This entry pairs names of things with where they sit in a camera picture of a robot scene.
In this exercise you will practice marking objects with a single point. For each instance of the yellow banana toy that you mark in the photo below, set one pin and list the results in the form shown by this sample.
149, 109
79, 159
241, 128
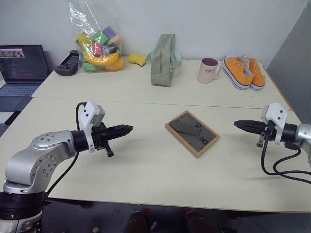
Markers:
104, 59

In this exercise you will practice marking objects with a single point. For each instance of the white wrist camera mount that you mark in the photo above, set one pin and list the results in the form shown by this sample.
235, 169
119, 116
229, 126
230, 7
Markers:
88, 114
277, 115

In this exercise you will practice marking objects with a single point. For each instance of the grey partition panel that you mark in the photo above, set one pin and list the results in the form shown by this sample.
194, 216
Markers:
291, 60

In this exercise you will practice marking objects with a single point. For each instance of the pink foam block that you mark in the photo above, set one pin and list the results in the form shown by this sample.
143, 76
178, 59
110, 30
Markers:
97, 49

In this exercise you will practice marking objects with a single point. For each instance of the orange canvas sneaker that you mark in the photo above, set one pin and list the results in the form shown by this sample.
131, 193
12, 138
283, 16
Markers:
258, 77
236, 72

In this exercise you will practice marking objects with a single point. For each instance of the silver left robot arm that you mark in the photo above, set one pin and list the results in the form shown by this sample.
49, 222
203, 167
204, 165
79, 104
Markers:
36, 155

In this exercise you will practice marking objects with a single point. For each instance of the green fabric bag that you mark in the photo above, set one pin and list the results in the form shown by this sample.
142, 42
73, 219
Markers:
161, 63

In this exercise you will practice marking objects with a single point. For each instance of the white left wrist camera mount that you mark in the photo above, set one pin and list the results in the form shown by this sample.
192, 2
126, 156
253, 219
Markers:
88, 114

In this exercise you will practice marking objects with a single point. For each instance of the dark rounded shape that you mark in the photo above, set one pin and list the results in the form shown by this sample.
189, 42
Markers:
136, 223

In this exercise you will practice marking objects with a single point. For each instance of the clear plastic bag of toys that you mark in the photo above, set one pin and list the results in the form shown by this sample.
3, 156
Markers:
102, 60

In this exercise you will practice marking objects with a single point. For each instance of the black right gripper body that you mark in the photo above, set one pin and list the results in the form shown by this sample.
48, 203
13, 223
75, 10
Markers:
269, 132

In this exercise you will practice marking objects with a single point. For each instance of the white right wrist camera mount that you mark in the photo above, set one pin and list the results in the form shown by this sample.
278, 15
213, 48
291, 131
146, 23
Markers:
277, 115

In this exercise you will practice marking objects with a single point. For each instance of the wooden picture frame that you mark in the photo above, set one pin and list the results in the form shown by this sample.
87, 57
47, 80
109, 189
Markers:
192, 133

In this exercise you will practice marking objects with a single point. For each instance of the pink mug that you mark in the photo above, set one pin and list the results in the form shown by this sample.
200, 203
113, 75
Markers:
206, 72

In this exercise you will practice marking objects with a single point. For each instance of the green foam block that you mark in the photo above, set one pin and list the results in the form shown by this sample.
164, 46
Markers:
100, 37

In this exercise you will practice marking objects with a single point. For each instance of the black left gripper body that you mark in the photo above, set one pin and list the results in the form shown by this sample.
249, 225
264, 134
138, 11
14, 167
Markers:
100, 137

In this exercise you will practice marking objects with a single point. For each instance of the black game controller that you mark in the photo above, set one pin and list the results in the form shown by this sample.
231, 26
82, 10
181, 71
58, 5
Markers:
68, 65

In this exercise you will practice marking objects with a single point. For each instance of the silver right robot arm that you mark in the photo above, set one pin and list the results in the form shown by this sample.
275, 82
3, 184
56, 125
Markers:
302, 132

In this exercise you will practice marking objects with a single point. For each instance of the laptop computer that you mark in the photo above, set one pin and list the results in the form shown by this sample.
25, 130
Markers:
22, 65

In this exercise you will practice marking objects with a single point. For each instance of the yellow sponge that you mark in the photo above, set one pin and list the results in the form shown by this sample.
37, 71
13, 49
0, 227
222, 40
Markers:
136, 59

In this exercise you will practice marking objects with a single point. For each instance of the purple foam block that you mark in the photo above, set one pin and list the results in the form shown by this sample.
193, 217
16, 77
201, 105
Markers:
109, 32

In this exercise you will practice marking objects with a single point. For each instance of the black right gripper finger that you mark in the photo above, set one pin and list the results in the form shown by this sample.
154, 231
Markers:
249, 123
252, 129

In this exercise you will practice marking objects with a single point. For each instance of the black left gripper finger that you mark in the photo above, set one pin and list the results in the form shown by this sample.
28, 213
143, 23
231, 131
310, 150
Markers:
117, 134
120, 128

